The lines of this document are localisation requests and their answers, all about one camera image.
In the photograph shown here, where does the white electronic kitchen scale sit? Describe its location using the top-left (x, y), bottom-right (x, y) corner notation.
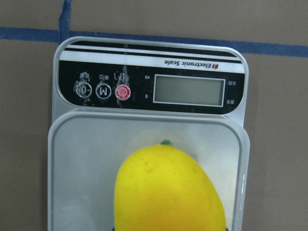
top-left (48, 37), bottom-right (250, 231)

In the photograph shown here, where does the yellow mango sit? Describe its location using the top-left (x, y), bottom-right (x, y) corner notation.
top-left (114, 141), bottom-right (227, 231)

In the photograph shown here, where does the horizontal blue tape strip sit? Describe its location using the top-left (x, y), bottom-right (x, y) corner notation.
top-left (0, 27), bottom-right (308, 58)

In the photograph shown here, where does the vertical blue tape strip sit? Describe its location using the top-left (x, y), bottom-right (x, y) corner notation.
top-left (58, 0), bottom-right (71, 43)

